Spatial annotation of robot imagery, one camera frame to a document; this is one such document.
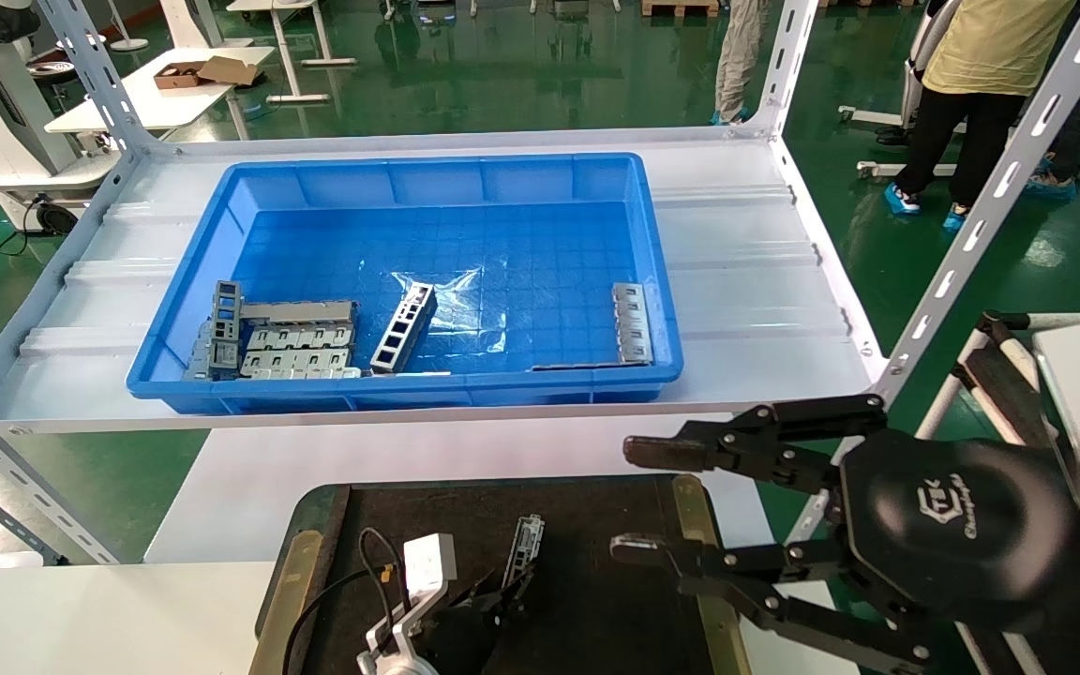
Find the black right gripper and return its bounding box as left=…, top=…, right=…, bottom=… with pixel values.
left=609, top=394, right=1080, bottom=674

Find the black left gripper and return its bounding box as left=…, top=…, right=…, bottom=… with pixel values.
left=416, top=567, right=538, bottom=675

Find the grey metal channel part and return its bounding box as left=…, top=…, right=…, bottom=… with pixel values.
left=502, top=513, right=547, bottom=593

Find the black container tray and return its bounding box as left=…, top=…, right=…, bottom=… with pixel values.
left=249, top=473, right=753, bottom=675

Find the grey ladder-shaped metal part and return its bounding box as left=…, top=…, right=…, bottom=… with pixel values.
left=369, top=283, right=439, bottom=375

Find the long grey metal bar part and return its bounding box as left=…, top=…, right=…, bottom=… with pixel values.
left=240, top=300, right=359, bottom=327

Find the small grey leaning metal part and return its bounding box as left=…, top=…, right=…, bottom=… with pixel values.
left=185, top=319, right=215, bottom=381

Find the white metal shelving rack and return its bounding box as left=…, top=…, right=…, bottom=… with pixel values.
left=0, top=0, right=1080, bottom=565

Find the clear plastic film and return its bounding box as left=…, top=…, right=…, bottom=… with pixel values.
left=390, top=269, right=509, bottom=353

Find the blue plastic bin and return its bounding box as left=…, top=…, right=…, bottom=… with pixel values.
left=126, top=153, right=685, bottom=416

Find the white wheeled machine base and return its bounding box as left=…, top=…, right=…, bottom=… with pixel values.
left=838, top=0, right=1080, bottom=184

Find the person in beige trousers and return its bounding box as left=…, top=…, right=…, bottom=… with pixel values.
left=710, top=0, right=775, bottom=127

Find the wooden pallet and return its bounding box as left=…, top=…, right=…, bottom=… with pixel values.
left=641, top=0, right=721, bottom=19

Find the person in yellow shirt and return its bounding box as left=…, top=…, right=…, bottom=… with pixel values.
left=884, top=0, right=1077, bottom=233

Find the open brown cardboard box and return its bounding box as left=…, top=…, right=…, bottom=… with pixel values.
left=154, top=55, right=261, bottom=91

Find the white table with cardboard box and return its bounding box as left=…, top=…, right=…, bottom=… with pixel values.
left=45, top=45, right=277, bottom=143

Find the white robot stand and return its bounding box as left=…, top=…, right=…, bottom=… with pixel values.
left=0, top=0, right=124, bottom=233

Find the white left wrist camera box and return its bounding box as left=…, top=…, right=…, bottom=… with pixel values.
left=357, top=532, right=459, bottom=675

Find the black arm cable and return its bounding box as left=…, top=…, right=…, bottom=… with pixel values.
left=281, top=527, right=412, bottom=675

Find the grey slotted bracket part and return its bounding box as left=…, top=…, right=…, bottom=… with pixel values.
left=612, top=282, right=655, bottom=366

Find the white frame with black strap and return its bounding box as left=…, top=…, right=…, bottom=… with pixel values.
left=915, top=309, right=1066, bottom=453

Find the dark grey upright frame part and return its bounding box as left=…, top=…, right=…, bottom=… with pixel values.
left=209, top=280, right=244, bottom=376

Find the white pedestal table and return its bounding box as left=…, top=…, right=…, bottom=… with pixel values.
left=226, top=0, right=359, bottom=104

